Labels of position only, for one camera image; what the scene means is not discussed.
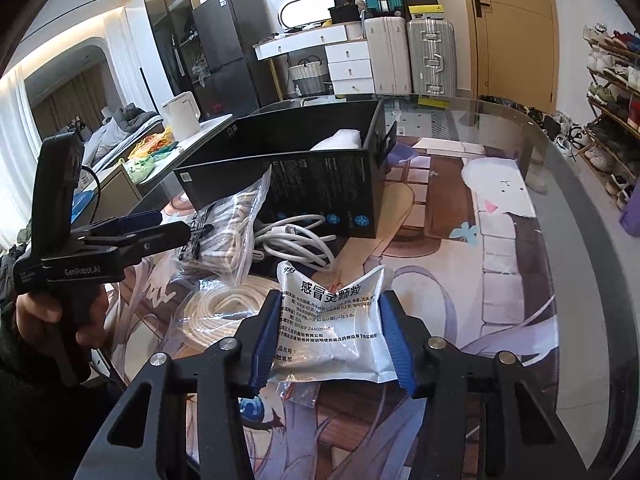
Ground black glass cabinet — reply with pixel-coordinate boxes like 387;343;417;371
144;0;220;120

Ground shoe rack with shoes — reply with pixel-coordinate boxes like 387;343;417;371
574;23;639;210

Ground wooden yellow door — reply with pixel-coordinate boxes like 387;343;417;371
465;0;559;113

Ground white cable bundle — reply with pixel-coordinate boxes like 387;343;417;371
252;213;338;273

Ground silver suitcase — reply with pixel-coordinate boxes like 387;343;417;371
407;18;457;98

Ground white drawer desk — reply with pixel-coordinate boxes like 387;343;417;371
254;22;374;96

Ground adidas bag white laces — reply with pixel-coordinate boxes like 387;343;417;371
174;168;271;286

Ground white foam wrap piece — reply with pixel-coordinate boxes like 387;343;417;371
311;129;361;151

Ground white printed medicine pouch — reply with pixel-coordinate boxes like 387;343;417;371
270;261;397;384

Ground white woven basket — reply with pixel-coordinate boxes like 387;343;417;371
288;55;331;96

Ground black cardboard box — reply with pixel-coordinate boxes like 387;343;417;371
174;100;396;238

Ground bagged white rope coil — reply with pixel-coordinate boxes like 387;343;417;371
164;273;281;363

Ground black refrigerator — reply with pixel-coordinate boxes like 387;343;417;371
193;0;278;117

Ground white electric kettle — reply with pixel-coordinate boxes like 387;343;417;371
162;91;201;142

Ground bed with clothes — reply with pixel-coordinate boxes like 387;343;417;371
82;103;163;167

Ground grey side cabinet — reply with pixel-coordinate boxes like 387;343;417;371
72;114;234;228

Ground purple bag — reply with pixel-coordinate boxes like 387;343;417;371
620;190;640;238

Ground white suitcase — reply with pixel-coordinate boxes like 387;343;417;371
363;16;412;96

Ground person's left hand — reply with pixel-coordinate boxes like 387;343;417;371
15;286;108;349

